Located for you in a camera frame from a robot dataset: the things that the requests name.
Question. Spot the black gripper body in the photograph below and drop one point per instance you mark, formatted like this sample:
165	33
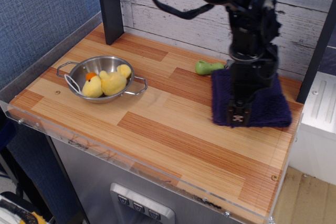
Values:
250	77

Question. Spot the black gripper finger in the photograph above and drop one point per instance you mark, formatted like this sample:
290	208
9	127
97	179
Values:
230	113
246	115

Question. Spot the purple terry cloth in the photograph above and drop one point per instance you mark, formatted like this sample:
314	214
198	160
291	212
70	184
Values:
269	108

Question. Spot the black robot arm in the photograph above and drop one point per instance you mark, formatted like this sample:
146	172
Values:
254	25

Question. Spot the white ridged side unit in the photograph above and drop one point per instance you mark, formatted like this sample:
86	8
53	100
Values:
313	151

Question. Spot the clear acrylic table guard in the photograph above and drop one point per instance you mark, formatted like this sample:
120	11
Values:
158	165

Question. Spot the yellow plush duck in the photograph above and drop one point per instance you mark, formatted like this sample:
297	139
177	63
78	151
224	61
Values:
106	83

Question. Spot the silver button control panel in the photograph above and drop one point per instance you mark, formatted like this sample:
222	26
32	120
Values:
124	197

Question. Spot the stainless cabinet front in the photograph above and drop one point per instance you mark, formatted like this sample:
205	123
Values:
92	175

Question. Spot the yellow black bag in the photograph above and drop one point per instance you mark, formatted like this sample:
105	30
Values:
14	209

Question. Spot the green handled toy spatula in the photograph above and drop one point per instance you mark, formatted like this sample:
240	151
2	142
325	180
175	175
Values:
205	68

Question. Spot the dark right upright post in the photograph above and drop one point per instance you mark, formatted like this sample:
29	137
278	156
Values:
317	55

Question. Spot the dark upright post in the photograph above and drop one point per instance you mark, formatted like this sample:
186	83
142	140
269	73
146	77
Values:
112	20
317	55

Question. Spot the steel bowl with handles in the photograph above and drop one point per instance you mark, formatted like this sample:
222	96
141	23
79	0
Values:
74	74

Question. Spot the dark left upright post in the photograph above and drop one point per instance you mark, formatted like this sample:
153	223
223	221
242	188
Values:
112	20

